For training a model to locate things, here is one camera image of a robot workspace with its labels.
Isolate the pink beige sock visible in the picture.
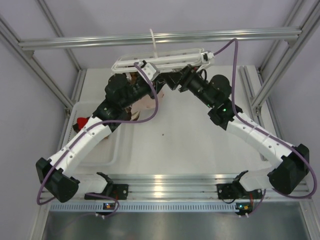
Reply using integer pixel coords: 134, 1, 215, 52
130, 95, 156, 121

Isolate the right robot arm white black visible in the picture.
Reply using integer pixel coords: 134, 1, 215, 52
163, 65, 309, 199

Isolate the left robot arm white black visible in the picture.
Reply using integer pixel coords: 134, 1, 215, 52
35, 72, 165, 205

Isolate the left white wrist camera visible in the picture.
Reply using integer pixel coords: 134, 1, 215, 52
133, 61, 160, 82

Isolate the red beige animal sock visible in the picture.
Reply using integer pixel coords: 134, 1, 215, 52
72, 117, 89, 133

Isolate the aluminium top crossbar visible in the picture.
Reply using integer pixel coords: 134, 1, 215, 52
18, 26, 302, 51

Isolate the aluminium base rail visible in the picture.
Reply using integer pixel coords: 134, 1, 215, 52
75, 174, 311, 202

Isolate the brown striped sock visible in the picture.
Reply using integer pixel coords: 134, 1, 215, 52
125, 72, 141, 121

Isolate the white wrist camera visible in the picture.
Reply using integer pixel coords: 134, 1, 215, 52
133, 61, 160, 82
196, 51, 215, 73

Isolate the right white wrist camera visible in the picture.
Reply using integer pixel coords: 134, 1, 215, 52
196, 51, 215, 73

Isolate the white plastic basket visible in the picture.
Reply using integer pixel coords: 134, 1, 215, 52
62, 101, 123, 167

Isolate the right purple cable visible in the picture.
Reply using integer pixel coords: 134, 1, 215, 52
212, 38, 316, 200

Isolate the white plastic clip hanger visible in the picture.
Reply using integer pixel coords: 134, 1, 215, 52
111, 29, 206, 74

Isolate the perforated grey cable duct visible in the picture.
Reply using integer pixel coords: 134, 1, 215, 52
49, 201, 251, 213

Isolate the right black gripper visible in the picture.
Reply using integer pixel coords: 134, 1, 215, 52
160, 64, 215, 109

